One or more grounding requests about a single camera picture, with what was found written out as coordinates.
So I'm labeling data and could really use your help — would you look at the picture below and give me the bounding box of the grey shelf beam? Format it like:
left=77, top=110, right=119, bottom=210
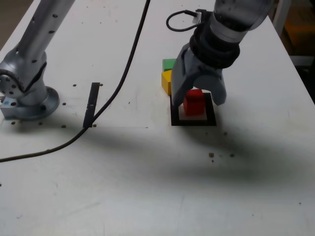
left=290, top=54, right=315, bottom=67

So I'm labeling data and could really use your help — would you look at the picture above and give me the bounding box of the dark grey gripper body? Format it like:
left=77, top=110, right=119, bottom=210
left=181, top=44, right=223, bottom=74

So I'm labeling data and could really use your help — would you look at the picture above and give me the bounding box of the thin black camera cable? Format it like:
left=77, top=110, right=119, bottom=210
left=166, top=9, right=205, bottom=32

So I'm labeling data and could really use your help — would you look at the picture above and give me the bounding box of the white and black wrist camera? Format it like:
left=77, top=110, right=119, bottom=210
left=195, top=9, right=205, bottom=25

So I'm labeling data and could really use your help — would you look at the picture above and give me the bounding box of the black tape square outline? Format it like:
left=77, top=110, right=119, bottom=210
left=169, top=92, right=217, bottom=126

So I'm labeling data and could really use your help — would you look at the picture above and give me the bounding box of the white metal frame post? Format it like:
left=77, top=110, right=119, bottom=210
left=273, top=0, right=292, bottom=31

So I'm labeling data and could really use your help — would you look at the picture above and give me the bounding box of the red cube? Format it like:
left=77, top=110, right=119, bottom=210
left=183, top=89, right=206, bottom=116

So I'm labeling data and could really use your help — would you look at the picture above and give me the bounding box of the green cube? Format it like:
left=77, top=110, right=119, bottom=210
left=162, top=58, right=177, bottom=72

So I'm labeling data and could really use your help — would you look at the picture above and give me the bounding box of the black tape strip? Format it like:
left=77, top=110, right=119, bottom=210
left=83, top=82, right=101, bottom=128

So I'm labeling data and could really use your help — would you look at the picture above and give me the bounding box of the yellow cube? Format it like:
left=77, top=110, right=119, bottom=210
left=161, top=70, right=173, bottom=96

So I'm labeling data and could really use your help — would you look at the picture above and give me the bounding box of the thick black cable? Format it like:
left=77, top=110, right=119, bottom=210
left=0, top=0, right=151, bottom=163

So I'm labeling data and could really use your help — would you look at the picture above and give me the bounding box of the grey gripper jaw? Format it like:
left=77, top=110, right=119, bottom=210
left=193, top=69, right=227, bottom=106
left=171, top=55, right=205, bottom=107

